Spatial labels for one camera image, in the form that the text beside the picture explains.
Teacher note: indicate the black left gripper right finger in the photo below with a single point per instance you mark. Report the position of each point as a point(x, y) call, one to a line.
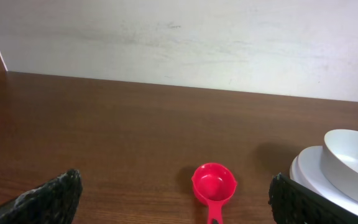
point(293, 203)

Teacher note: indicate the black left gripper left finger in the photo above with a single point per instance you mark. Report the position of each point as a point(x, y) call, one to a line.
point(54, 202)

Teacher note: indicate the white round bowl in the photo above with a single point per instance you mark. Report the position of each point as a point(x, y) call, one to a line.
point(339, 160)

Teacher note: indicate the red plastic measuring scoop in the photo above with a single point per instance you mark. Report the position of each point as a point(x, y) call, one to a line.
point(213, 185)

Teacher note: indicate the white digital kitchen scale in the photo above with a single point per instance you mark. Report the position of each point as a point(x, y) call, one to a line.
point(305, 170)

